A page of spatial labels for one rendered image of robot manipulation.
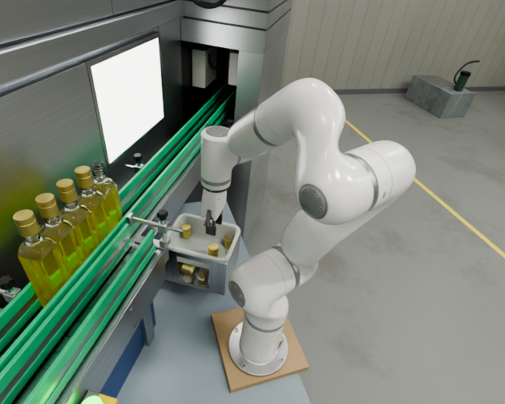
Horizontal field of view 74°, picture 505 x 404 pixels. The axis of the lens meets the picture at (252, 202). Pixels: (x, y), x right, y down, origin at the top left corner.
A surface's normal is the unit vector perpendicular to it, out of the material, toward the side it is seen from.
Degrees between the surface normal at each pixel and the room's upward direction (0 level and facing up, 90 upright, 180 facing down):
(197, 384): 0
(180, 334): 0
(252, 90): 90
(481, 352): 0
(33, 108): 90
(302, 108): 63
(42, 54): 90
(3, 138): 90
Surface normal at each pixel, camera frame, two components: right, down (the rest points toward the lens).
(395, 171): 0.53, -0.10
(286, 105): -0.80, 0.12
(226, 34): -0.24, 0.58
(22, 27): 0.97, 0.22
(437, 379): 0.10, -0.78
